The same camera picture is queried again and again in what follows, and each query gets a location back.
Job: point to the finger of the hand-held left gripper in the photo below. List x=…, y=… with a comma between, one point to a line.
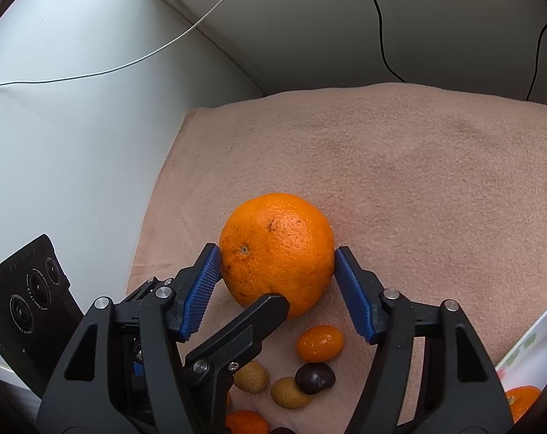
x=255, y=321

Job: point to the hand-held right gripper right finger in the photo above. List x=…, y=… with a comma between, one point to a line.
x=352, y=299

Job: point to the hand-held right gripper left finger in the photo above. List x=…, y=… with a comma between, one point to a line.
x=201, y=290

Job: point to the small mandarin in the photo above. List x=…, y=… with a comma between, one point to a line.
x=321, y=344
x=247, y=423

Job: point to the brown longan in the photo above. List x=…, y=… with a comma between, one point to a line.
x=289, y=393
x=251, y=376

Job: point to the large orange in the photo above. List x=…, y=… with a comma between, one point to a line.
x=278, y=248
x=522, y=401

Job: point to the dark grape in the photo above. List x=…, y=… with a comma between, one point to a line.
x=282, y=431
x=315, y=379

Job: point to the floral white plate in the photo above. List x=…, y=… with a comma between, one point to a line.
x=535, y=352

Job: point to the pink towel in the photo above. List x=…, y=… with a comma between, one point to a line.
x=391, y=167

